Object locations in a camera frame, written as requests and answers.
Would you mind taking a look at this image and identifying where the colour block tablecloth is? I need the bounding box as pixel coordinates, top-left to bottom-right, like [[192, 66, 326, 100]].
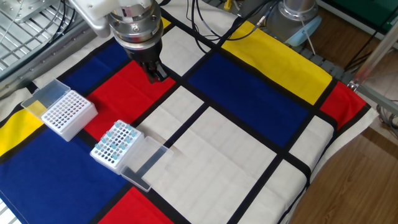
[[0, 0, 379, 224]]

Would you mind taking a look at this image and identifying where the white pipette tip box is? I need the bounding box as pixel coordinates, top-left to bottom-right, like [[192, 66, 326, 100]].
[[90, 119, 174, 193], [21, 78, 99, 142]]

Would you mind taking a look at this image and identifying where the silver metal mounting plate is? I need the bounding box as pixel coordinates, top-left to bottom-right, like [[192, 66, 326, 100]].
[[0, 0, 60, 24]]

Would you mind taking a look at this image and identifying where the grey cable bundle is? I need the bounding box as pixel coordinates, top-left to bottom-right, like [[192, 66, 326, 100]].
[[375, 102, 398, 139]]

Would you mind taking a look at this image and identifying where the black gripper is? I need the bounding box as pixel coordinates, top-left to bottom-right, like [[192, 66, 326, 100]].
[[123, 40, 169, 85]]

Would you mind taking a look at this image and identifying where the aluminium profile frame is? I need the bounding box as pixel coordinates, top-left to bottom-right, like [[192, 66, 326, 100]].
[[347, 21, 398, 116]]

